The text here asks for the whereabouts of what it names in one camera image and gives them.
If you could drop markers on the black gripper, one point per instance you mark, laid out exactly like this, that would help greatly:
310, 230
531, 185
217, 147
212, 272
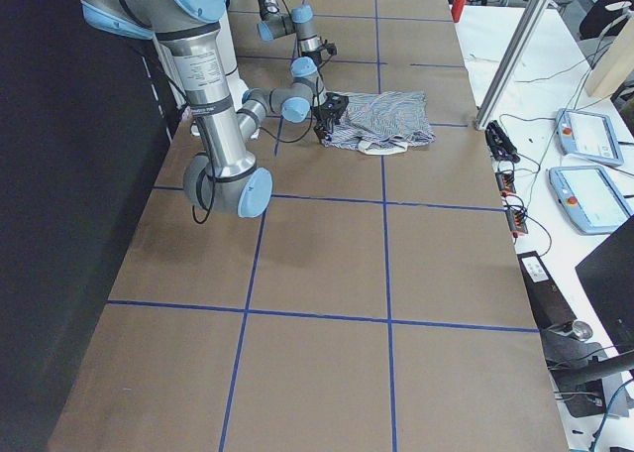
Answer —
324, 119

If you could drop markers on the blue white striped polo shirt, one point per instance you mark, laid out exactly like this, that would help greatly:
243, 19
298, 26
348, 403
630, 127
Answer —
383, 124

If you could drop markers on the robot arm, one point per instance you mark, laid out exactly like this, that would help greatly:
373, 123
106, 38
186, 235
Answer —
226, 176
278, 21

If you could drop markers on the black tool on desk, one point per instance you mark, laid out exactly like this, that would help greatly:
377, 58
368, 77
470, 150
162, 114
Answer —
499, 144

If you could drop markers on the upper orange black connector block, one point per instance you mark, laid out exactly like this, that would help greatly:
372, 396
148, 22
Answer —
505, 182

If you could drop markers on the orange black connector block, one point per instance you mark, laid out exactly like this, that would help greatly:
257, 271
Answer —
516, 219
505, 182

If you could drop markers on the lower orange black connector block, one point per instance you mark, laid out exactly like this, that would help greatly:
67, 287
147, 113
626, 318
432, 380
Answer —
516, 219

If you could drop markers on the upper teach pendant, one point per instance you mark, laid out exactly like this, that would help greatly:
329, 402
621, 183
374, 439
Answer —
588, 135

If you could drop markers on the teach pendant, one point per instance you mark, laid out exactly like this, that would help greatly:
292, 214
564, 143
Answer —
588, 135
590, 198

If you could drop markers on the lower teach pendant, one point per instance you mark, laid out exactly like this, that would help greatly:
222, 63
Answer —
590, 198

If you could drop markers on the wooden board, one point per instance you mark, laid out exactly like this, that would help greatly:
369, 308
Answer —
617, 63

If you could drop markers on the black power box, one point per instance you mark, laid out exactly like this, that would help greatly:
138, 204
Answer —
549, 307

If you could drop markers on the black monitor corner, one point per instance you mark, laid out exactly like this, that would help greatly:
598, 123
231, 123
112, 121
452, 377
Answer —
606, 276

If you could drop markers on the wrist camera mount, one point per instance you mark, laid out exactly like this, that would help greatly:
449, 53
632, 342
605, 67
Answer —
335, 104
329, 48

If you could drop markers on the aluminium frame post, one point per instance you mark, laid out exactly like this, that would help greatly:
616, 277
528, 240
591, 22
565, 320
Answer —
527, 25

